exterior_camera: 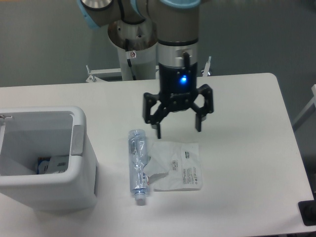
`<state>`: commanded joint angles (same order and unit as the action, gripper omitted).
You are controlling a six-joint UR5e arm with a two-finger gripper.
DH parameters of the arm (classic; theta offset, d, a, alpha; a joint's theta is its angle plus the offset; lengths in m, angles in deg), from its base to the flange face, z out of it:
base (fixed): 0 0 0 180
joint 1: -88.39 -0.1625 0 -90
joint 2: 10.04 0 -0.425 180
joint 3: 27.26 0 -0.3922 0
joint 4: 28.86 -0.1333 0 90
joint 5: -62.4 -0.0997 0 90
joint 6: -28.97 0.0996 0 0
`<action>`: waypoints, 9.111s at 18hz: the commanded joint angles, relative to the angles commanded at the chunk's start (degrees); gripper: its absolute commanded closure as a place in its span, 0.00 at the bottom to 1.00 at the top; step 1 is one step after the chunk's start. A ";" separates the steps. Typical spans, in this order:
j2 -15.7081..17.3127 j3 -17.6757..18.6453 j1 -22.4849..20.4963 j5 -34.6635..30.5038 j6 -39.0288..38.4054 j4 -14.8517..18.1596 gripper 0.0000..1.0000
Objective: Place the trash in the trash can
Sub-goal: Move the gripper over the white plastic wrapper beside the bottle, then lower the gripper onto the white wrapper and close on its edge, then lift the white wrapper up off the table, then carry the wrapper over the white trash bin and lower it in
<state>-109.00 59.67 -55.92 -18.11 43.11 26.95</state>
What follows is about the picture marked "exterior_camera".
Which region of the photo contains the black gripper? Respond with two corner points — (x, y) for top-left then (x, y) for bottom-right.
(142, 62), (214, 139)

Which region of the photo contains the white plastic wrapper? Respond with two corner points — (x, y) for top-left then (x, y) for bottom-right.
(144, 141), (203, 192)

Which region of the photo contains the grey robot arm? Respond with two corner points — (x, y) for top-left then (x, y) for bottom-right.
(78, 0), (214, 132)

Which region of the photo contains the blue white package trash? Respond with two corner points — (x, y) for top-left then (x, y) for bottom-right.
(37, 156), (69, 174)

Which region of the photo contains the white trash can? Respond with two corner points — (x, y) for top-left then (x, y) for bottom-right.
(0, 106), (98, 210)

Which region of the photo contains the crushed clear plastic bottle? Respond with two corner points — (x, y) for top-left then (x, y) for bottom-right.
(128, 129), (149, 206)

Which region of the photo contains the black clamp table edge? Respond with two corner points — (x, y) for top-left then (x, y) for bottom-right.
(298, 200), (316, 226)

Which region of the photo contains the white frame bracket right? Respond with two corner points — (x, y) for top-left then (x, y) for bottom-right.
(201, 56), (212, 77)

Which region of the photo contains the white frame bracket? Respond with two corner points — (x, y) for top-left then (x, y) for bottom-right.
(201, 56), (212, 77)
(85, 65), (122, 83)

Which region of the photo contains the black cable on pedestal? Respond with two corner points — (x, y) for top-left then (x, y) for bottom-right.
(124, 38), (137, 80)

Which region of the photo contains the white frame bracket left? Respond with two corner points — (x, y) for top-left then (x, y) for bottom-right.
(85, 65), (122, 83)

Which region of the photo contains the white metal frame right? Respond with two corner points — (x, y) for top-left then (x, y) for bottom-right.
(292, 84), (316, 132)

